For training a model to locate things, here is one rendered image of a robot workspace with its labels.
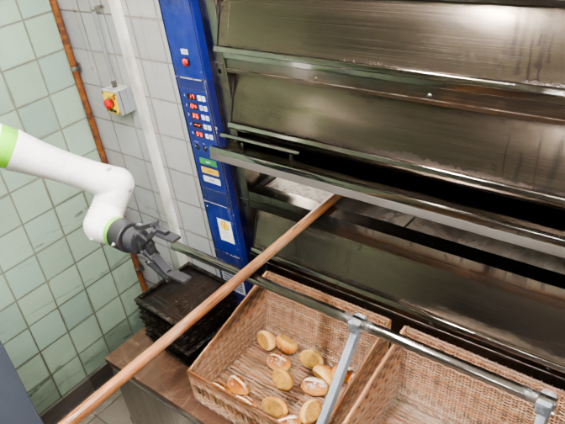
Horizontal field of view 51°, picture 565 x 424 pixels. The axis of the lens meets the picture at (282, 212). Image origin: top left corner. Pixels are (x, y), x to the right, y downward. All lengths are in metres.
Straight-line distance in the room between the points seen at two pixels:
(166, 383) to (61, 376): 0.89
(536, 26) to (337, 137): 0.64
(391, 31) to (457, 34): 0.18
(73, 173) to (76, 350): 1.49
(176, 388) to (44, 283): 0.87
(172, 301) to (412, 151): 1.15
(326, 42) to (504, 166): 0.57
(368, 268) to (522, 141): 0.72
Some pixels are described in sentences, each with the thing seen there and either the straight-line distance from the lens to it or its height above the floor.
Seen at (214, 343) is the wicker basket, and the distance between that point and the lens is 2.23.
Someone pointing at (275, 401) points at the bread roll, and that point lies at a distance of 2.12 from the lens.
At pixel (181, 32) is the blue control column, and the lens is 2.06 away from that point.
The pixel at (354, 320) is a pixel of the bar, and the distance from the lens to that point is 1.59.
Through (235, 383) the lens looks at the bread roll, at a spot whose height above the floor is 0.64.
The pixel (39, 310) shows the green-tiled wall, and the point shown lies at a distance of 2.92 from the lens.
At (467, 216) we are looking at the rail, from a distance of 1.51.
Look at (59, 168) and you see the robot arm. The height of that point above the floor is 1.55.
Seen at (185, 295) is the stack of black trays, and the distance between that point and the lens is 2.37.
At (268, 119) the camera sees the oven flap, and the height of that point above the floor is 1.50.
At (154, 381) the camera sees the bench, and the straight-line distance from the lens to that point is 2.40.
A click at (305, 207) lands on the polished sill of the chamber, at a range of 2.04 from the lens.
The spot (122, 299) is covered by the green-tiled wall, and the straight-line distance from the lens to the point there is 3.18.
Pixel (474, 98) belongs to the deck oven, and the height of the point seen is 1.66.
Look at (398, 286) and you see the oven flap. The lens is 1.97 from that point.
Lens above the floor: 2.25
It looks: 32 degrees down
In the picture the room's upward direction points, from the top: 8 degrees counter-clockwise
